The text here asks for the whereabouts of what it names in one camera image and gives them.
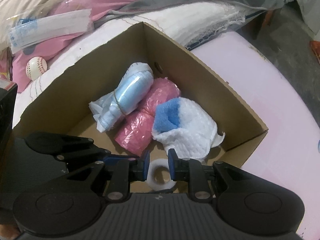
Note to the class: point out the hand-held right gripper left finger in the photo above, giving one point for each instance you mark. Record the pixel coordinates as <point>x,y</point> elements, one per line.
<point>145,166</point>

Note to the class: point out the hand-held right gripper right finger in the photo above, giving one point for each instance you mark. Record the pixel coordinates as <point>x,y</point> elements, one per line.
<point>172,165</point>

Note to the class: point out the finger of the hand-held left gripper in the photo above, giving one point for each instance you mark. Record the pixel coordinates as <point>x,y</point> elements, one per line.
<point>65,145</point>

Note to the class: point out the white tape roll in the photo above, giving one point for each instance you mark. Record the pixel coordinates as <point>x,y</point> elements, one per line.
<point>153,167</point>

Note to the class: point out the pink plastic bag roll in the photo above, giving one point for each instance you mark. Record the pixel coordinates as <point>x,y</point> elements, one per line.
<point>135,130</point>

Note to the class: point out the white and blue waffle towel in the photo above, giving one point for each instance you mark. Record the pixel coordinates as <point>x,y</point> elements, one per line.
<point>195,122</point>

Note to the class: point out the brown cardboard box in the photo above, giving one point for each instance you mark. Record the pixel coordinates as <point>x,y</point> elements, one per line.
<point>212,100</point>

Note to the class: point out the bag of blue face masks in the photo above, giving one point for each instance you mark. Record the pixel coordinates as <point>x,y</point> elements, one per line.
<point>132,87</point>

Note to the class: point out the red printed box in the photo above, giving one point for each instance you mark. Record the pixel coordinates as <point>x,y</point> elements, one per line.
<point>6,65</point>

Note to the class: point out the white baseball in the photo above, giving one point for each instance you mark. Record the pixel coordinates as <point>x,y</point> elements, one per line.
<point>36,68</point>

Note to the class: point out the white and blue plastic sleeve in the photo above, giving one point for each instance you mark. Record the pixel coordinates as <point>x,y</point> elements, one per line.
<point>62,22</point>

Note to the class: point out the cream coat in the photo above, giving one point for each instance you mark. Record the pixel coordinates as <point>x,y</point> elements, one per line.
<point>25,0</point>

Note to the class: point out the wooden bed leg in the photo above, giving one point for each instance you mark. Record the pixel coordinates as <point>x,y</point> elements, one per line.
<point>265,22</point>

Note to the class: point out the red bag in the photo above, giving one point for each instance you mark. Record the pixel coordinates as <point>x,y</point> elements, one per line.
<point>315,51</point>

